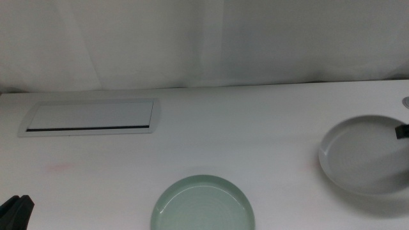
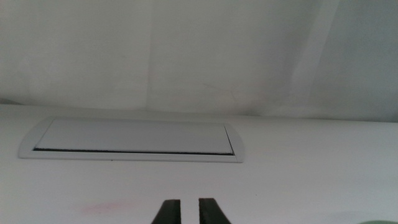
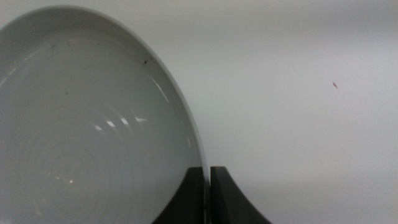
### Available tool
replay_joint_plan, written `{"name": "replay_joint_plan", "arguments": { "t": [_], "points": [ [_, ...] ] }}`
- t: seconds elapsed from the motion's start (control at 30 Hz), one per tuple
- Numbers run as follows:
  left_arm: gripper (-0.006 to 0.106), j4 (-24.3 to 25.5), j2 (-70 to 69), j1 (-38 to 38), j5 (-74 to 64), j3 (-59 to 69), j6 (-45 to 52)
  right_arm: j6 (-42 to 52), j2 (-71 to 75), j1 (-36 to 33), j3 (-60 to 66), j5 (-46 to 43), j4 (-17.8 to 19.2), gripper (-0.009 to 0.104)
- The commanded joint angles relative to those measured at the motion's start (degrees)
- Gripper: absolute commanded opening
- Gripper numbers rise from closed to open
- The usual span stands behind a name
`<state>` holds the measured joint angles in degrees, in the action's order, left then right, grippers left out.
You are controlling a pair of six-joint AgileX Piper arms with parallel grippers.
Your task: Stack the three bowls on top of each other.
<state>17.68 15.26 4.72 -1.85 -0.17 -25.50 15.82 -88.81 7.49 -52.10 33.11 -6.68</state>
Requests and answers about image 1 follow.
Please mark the pale green shallow bowl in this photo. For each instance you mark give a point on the pale green shallow bowl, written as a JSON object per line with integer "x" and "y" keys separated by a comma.
{"x": 204, "y": 207}

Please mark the white backdrop curtain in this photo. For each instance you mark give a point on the white backdrop curtain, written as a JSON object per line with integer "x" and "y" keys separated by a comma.
{"x": 204, "y": 41}

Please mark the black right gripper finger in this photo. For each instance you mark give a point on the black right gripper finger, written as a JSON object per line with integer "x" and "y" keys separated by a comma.
{"x": 403, "y": 131}

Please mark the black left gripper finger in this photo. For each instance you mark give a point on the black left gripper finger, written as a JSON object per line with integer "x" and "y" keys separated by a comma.
{"x": 25, "y": 214}
{"x": 9, "y": 215}

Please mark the grey shallow bowl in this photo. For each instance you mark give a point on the grey shallow bowl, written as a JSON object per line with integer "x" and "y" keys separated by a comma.
{"x": 358, "y": 153}

